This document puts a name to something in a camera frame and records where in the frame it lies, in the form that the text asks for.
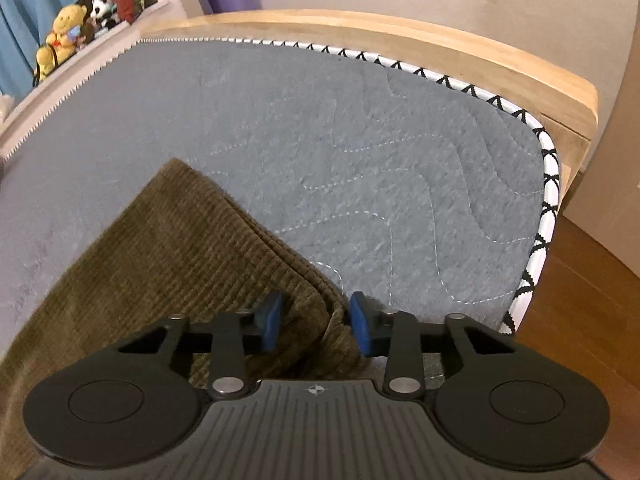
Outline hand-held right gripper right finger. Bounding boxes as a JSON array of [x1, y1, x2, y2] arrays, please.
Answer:
[[349, 291, 517, 402]]

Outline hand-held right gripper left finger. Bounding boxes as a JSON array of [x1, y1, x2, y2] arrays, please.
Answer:
[[116, 291, 287, 402]]

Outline olive corduroy pants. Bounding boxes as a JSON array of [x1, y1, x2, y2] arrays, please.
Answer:
[[0, 157, 362, 463]]

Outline white ledge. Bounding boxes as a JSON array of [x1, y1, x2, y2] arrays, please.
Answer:
[[0, 1, 172, 162]]

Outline panda plush toy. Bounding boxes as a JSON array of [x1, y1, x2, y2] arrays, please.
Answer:
[[89, 0, 122, 31]]

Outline yellow teddy bear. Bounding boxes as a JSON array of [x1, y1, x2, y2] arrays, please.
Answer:
[[34, 3, 87, 82]]

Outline blue curtain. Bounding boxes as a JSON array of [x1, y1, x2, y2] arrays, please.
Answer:
[[0, 0, 115, 103]]

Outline wooden bed frame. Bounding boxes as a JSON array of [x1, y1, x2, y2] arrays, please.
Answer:
[[139, 8, 602, 213]]

